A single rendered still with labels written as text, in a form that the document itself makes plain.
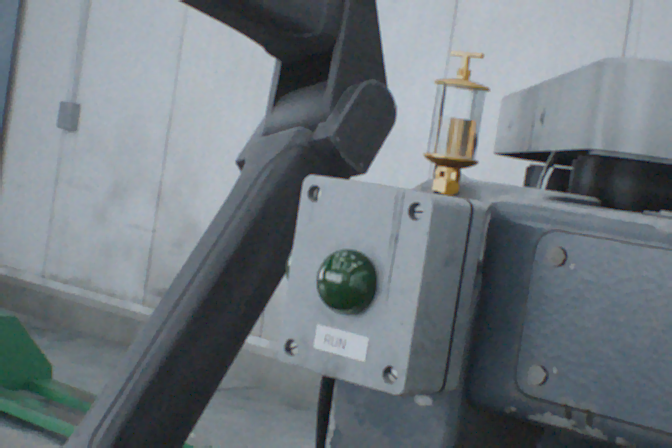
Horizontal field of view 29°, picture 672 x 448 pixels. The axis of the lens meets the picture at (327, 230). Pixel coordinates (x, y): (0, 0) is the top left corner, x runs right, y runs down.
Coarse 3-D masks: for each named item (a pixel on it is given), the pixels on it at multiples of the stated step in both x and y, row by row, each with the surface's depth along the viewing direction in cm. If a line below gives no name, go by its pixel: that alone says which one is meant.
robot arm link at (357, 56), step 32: (192, 0) 88; (224, 0) 87; (256, 0) 88; (288, 0) 90; (320, 0) 91; (352, 0) 92; (256, 32) 91; (288, 32) 91; (320, 32) 91; (352, 32) 92; (288, 64) 96; (320, 64) 98; (352, 64) 91; (384, 64) 93; (288, 96) 94; (320, 96) 91; (288, 128) 93
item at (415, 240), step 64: (320, 192) 60; (384, 192) 58; (320, 256) 60; (384, 256) 58; (448, 256) 58; (320, 320) 60; (384, 320) 57; (448, 320) 59; (384, 384) 57; (448, 384) 59
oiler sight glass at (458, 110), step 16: (448, 96) 65; (464, 96) 64; (480, 96) 65; (448, 112) 64; (464, 112) 64; (480, 112) 65; (432, 128) 65; (448, 128) 64; (464, 128) 64; (480, 128) 65; (432, 144) 65; (448, 144) 64; (464, 144) 65
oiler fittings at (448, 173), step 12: (468, 60) 65; (468, 72) 65; (456, 84) 64; (468, 84) 64; (480, 84) 65; (432, 156) 65; (444, 156) 64; (456, 156) 64; (444, 168) 65; (456, 168) 65; (444, 180) 65; (456, 180) 65; (444, 192) 65; (456, 192) 65
